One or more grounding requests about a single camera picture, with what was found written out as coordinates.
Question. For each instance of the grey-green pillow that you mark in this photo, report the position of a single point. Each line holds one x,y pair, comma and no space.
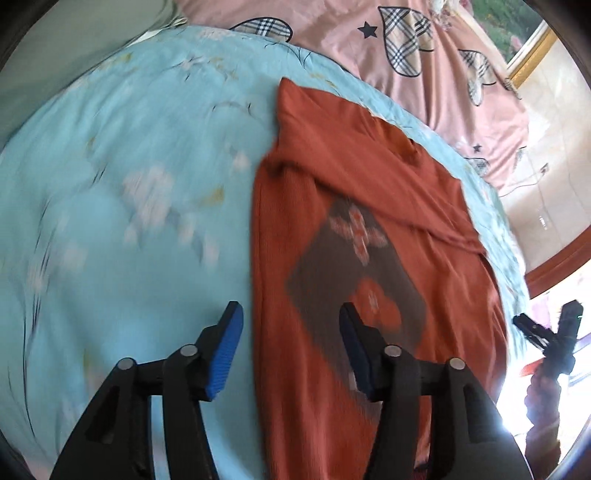
69,55

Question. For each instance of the person's right hand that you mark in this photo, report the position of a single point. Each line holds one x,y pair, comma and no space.
544,401

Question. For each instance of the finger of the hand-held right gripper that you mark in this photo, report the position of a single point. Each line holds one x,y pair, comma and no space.
533,330
570,323

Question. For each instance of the gold framed wall picture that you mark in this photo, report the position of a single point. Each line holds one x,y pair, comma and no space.
526,50

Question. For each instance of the pink quilt with plaid hearts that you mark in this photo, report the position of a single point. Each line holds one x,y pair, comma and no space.
346,50

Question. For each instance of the white wall socket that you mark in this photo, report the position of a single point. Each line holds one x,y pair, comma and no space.
544,222

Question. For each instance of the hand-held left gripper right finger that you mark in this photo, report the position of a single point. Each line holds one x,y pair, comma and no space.
356,357

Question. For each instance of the light blue floral bed sheet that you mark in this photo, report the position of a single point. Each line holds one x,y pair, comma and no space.
115,230

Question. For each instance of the reddish wooden bed frame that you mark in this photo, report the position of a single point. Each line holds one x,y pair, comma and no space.
561,267

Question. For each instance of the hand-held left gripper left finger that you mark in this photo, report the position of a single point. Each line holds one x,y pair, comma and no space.
225,357

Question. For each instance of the orange knit sweater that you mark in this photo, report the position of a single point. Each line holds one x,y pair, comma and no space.
369,184

